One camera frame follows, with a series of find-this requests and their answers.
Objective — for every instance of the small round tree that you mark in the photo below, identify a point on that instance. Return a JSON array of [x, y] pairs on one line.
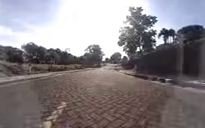
[[115, 57]]

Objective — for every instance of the red brick road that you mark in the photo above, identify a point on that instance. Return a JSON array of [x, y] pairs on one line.
[[100, 100]]

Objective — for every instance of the tall leafy tree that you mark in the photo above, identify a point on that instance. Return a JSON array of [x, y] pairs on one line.
[[138, 31]]

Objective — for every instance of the row of dark trees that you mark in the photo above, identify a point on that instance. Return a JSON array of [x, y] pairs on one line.
[[46, 55]]

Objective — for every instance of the pale pavement strip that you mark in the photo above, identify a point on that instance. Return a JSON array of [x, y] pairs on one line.
[[170, 80]]

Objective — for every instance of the palm trees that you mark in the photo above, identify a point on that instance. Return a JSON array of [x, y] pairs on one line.
[[167, 35]]

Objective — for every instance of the pale kerb strip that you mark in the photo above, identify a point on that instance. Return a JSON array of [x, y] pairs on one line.
[[30, 76]]

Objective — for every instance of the dry grass bank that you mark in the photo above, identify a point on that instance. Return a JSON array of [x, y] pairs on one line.
[[16, 68]]

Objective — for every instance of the long dark wall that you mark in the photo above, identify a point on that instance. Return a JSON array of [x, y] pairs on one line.
[[176, 60]]

